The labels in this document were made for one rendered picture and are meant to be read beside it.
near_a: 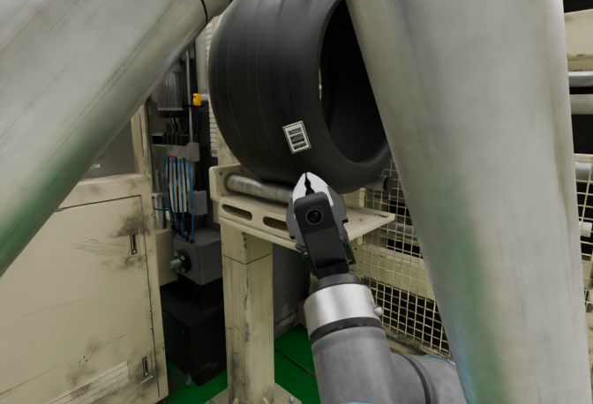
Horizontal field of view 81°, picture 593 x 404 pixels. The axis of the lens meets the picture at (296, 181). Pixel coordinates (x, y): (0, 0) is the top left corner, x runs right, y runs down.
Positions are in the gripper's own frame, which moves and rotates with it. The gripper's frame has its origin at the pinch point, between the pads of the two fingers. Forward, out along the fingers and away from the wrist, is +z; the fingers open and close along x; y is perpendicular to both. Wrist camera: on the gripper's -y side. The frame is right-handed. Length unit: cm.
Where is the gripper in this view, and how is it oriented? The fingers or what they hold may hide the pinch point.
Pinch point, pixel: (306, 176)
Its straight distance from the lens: 57.5
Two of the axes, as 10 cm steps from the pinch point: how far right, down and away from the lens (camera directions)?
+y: 3.0, 6.1, 7.3
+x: 9.4, -3.1, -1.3
